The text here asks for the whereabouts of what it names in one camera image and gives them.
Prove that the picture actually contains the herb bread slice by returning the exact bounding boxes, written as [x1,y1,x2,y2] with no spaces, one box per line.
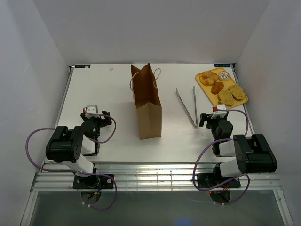
[228,85,245,101]
[218,90,234,106]

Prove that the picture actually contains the small brown round bun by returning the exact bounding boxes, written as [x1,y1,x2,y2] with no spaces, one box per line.
[211,82,224,95]

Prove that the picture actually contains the metal tongs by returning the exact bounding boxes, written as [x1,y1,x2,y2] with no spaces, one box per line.
[175,86,198,128]

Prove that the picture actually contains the twisted golden bread roll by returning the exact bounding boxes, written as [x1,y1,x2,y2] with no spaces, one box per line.
[199,71,218,86]

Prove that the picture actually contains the white frosted donut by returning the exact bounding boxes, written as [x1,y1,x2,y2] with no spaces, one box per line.
[218,71,230,81]

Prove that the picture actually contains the brown paper bag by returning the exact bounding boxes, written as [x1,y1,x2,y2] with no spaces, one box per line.
[129,64,162,140]

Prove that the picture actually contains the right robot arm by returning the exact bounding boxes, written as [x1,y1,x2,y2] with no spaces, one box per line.
[197,111,277,188]

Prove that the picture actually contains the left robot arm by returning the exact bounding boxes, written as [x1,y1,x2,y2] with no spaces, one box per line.
[46,106,114,190]

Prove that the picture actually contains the yellow tray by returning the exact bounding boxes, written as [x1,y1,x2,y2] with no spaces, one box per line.
[196,67,248,109]

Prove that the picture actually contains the right corner label sticker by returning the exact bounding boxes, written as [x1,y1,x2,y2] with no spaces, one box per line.
[214,64,231,68]

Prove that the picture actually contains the corner label sticker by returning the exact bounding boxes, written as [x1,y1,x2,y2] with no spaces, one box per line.
[214,64,231,68]
[75,65,91,68]

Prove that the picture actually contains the left corner label sticker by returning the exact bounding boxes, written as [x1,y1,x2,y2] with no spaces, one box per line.
[75,65,91,68]

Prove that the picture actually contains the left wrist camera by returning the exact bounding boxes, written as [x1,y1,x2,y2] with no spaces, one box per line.
[86,105,98,114]

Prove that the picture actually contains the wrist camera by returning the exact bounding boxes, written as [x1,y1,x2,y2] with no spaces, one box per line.
[213,104,227,112]
[86,105,98,114]

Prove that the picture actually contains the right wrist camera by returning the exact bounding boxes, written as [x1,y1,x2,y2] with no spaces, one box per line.
[213,104,227,112]

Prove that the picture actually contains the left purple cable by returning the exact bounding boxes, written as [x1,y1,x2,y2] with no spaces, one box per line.
[25,112,118,211]

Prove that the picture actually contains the purple cable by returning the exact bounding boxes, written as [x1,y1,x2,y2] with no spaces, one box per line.
[188,108,251,205]
[25,112,118,211]

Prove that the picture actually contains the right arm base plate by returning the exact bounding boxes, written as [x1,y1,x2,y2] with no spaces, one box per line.
[196,173,241,188]

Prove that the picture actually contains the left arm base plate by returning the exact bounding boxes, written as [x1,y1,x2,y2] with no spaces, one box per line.
[72,175,114,189]

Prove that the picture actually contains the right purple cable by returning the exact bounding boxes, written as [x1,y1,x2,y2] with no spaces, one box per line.
[188,108,251,205]

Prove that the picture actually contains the aluminium frame rail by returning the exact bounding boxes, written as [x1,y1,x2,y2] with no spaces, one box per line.
[30,162,283,192]

